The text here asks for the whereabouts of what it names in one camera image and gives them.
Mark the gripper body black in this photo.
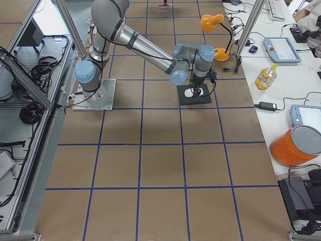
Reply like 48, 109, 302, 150
191, 70, 217, 86

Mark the white computer mouse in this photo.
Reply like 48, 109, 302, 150
184, 88, 204, 97

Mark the pink marker pen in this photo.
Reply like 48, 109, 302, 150
157, 4, 173, 9

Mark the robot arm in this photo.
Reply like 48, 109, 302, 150
75, 1, 217, 105

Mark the black mousepad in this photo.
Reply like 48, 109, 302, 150
177, 83, 212, 105

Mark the silver laptop notebook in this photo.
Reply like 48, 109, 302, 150
174, 41, 204, 50

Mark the orange desk lamp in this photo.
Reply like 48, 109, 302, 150
200, 14, 233, 62

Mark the dark blue pouch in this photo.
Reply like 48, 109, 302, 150
248, 45, 258, 54

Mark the orange juice bottle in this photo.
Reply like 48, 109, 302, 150
254, 64, 277, 90

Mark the black power adapter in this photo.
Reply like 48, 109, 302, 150
254, 101, 277, 111

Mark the blue teach pendant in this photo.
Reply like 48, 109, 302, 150
263, 37, 301, 63
290, 104, 320, 132

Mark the white keyboard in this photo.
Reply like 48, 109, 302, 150
266, 0, 285, 22

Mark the orange bucket grey lid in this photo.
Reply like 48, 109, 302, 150
270, 125, 320, 167

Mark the black equipment box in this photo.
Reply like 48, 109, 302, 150
278, 168, 320, 221

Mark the lamp power cable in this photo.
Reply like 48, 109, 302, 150
222, 37, 243, 75

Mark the aluminium frame post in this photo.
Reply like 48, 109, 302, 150
236, 0, 265, 58

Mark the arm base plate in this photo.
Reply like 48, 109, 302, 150
72, 78, 117, 111

